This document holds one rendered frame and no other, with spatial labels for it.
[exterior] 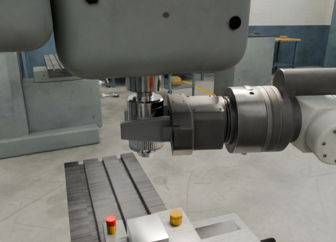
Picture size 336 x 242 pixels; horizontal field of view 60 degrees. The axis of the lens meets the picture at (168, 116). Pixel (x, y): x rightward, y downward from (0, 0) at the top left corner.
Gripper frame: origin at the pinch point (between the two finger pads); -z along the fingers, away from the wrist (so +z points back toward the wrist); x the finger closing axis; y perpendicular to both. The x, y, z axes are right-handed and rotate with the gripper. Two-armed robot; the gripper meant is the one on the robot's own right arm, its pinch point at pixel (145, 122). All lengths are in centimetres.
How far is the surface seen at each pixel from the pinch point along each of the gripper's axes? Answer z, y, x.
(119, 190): -9.0, 31.5, -33.9
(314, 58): 497, 107, -839
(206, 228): 10.4, 24.7, -8.9
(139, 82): -0.5, -5.8, 2.3
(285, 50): 389, 78, -804
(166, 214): 2.9, 20.6, -8.2
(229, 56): 8.7, -9.3, 7.6
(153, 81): 1.2, -5.9, 2.1
